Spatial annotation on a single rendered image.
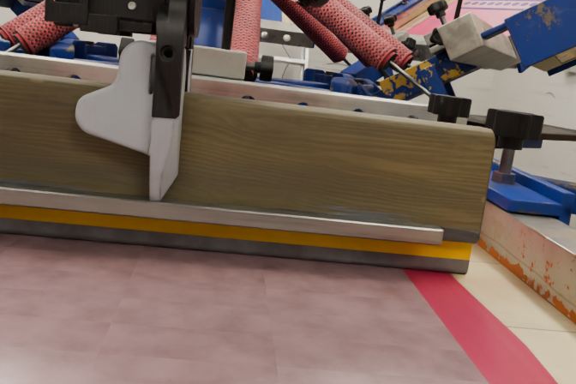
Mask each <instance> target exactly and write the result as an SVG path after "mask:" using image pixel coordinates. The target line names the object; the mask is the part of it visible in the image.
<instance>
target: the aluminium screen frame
mask: <svg viewBox="0 0 576 384"><path fill-rule="evenodd" d="M477 244H478V245H479V246H480V247H481V248H483V249H484V250H485V251H486V252H488V253H489V254H490V255H492V256H493V257H494V258H495V259H496V260H498V262H500V263H501V264H502V265H503V266H504V267H506V268H507V269H508V270H509V271H511V272H512V273H513V274H515V275H516V276H517V277H518V278H519V279H521V280H522V281H523V282H525V283H526V284H527V285H528V286H530V288H532V290H534V291H535V292H536V293H537V294H539V295H540V296H541V297H543V298H544V299H545V300H546V301H548V302H549V303H550V304H551V305H553V306H554V307H555V308H556V309H558V310H559V311H560V312H561V313H562V314H564V316H566V317H567V318H568V319H569V320H570V321H572V322H573V323H574V324H576V230H575V229H574V228H572V227H571V226H569V225H566V224H564V223H562V222H561V221H560V220H558V219H555V218H553V217H551V216H547V215H539V214H530V213H516V212H508V211H507V210H506V209H504V208H502V207H500V206H498V205H497V204H495V203H494V202H492V201H490V200H489V199H487V198H486V203H485V208H484V213H483V222H482V227H481V233H480V238H479V241H478V242H477Z"/></svg>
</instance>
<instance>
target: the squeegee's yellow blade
mask: <svg viewBox="0 0 576 384"><path fill-rule="evenodd" d="M0 218H8V219H26V220H36V221H45V222H55V223H64V224H74V225H92V226H102V227H110V228H120V229H130V230H139V231H157V232H167V233H176V234H186V235H196V236H205V237H223V238H233V239H242V240H252V241H262V242H271V243H289V244H299V245H308V246H318V247H328V248H337V249H355V250H365V251H374V252H384V253H394V254H403V255H420V256H430V257H440V258H449V259H459V260H468V261H469V260H470V257H471V248H472V243H459V242H450V241H442V244H441V245H430V244H420V243H403V242H394V241H384V240H375V239H366V238H356V237H339V236H329V235H321V234H311V233H302V232H293V231H275V230H265V229H256V228H247V227H237V226H228V225H210V224H202V223H192V222H182V221H174V220H164V219H147V218H137V217H128V216H118V215H110V214H100V213H83V212H73V211H64V210H55V209H45V208H36V207H18V206H9V205H0Z"/></svg>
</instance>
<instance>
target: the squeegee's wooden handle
mask: <svg viewBox="0 0 576 384"><path fill-rule="evenodd" d="M111 84H112V83H110V82H103V81H90V80H82V79H75V78H68V77H60V76H53V75H39V74H31V73H24V72H16V71H9V70H2V69H0V183H14V184H23V185H32V186H40V187H50V188H59V189H75V190H85V191H93V192H102V193H111V194H120V195H137V196H146V197H149V162H150V156H149V155H147V154H144V153H141V152H138V151H136V150H133V149H130V148H128V147H124V146H121V145H118V144H116V143H114V142H111V141H107V140H104V139H101V138H98V137H97V136H94V135H90V134H88V133H86V132H84V131H83V130H82V129H81V128H80V127H79V125H78V123H77V122H76V119H75V109H76V105H77V102H78V101H79V99H80V98H81V97H82V96H84V95H86V94H88V93H92V92H95V91H97V90H100V89H102V88H104V87H108V86H110V85H111ZM494 152H495V135H494V132H493V130H492V129H487V128H484V127H479V126H472V125H465V124H457V123H444V122H436V121H429V120H422V119H414V118H407V117H393V116H386V115H378V114H371V113H363V112H356V111H342V110H335V109H328V108H320V107H313V106H306V105H292V104H285V103H277V102H270V101H262V100H255V99H241V98H234V97H226V96H219V95H212V94H204V93H191V92H184V97H183V116H182V132H181V141H180V152H179V166H178V175H177V177H176V178H175V180H174V181H173V183H172V184H171V186H170V188H168V190H167V191H166V193H165V195H164V196H163V198H164V199H172V200H181V201H198V202H207V203H216V204H226V205H234V206H243V207H259V208H269V209H278V210H286V211H295V212H305V213H321V214H330V215H339V216H348V217H357V218H366V219H383V220H392V221H400V222H410V223H418V224H427V225H438V226H439V227H440V228H442V229H443V230H444V233H443V238H442V241H450V242H459V243H477V242H478V241H479V238H480V233H481V227H482V222H483V213H484V208H485V203H486V198H487V193H488V187H489V179H490V173H491V168H492V163H493V158H494Z"/></svg>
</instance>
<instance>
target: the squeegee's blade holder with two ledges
mask: <svg viewBox="0 0 576 384"><path fill-rule="evenodd" d="M0 205H9V206H18V207H36V208H45V209H55V210H64V211H73V212H83V213H100V214H110V215H118V216H128V217H137V218H147V219H164V220H174V221H182V222H192V223H202V224H210V225H228V226H237V227H247V228H256V229H265V230H275V231H293V232H302V233H311V234H321V235H329V236H339V237H356V238H366V239H375V240H384V241H394V242H403V243H420V244H430V245H441V244H442V238H443V233H444V230H443V229H442V228H440V227H439V226H438V225H427V224H418V223H410V222H400V221H392V220H383V219H366V218H357V217H348V216H339V215H330V214H321V213H305V212H295V211H286V210H278V209H269V208H259V207H243V206H234V205H226V204H216V203H207V202H198V201H181V200H172V199H164V198H162V199H161V201H150V200H149V197H146V196H137V195H120V194H111V193H102V192H93V191H85V190H75V189H59V188H50V187H40V186H32V185H23V184H14V183H0Z"/></svg>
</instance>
